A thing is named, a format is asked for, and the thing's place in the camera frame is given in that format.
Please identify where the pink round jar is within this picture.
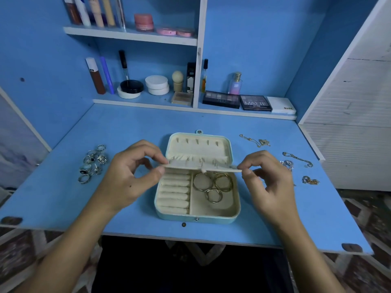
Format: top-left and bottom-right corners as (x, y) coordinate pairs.
(134, 13), (155, 32)

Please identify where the silver bangle bracelet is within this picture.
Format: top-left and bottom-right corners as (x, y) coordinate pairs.
(204, 187), (224, 204)
(192, 172), (215, 193)
(213, 173), (234, 193)

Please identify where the person's left hand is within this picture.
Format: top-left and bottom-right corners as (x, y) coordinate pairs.
(94, 140), (169, 211)

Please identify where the square brown powder compact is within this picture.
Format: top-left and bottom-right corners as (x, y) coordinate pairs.
(171, 91), (194, 106)

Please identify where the white bowl black inside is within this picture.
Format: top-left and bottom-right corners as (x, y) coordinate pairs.
(116, 80), (145, 99)

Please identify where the black lettered eyeshadow palette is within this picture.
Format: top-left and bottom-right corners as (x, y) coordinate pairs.
(239, 94), (273, 112)

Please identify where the person's right forearm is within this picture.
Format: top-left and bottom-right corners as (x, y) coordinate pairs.
(269, 216), (346, 293)

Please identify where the person's left forearm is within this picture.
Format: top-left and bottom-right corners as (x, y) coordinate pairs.
(15, 198), (120, 293)

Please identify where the white round cream jar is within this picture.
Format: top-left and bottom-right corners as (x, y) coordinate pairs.
(145, 75), (171, 96)

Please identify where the small pink perfume bottle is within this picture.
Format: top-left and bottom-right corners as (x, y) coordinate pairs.
(228, 72), (243, 96)

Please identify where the white flat box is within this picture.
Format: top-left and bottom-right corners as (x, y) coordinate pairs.
(266, 96), (297, 116)

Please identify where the cream jewellery box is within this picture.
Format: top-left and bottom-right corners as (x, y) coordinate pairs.
(154, 130), (244, 225)

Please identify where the pile of silver bracelets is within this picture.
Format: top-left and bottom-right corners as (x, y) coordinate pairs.
(238, 133), (320, 186)

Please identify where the brown lipstick tube white cap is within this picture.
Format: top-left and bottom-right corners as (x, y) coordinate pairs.
(86, 57), (107, 95)

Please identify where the beige makeup sponge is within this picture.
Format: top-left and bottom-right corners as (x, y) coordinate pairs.
(171, 70), (185, 93)

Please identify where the dark eyeshadow palette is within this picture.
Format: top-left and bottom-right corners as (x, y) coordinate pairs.
(202, 91), (242, 109)

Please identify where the person's dark clothing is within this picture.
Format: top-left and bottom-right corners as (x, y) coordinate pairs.
(92, 236), (294, 293)

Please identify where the thin dark cosmetic bottle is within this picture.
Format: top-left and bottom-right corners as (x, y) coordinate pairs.
(202, 58), (209, 92)

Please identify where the tall beige cosmetic tube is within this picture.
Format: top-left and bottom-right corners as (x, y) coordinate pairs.
(87, 0), (105, 28)

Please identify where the black makeup brush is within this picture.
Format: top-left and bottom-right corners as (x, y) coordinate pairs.
(119, 50), (130, 82)

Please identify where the pile of silver rings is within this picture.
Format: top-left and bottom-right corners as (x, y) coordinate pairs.
(77, 144), (109, 185)

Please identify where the white tube blue label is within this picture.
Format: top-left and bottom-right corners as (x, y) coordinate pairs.
(73, 0), (92, 27)

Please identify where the short beige cosmetic tube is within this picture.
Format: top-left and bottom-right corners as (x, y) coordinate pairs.
(101, 0), (117, 27)

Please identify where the white framed marbled panel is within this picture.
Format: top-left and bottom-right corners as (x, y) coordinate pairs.
(0, 88), (53, 193)

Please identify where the white shelf unit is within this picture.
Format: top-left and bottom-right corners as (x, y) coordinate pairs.
(63, 0), (298, 121)

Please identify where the black cosmetic bottle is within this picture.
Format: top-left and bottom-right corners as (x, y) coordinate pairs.
(187, 62), (196, 93)

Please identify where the white slatted cabinet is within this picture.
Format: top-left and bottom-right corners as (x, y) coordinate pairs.
(298, 0), (391, 192)

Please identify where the blue cosmetic tube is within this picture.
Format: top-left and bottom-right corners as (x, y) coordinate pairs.
(100, 56), (116, 94)

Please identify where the person's right hand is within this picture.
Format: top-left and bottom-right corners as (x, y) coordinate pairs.
(237, 151), (300, 228)

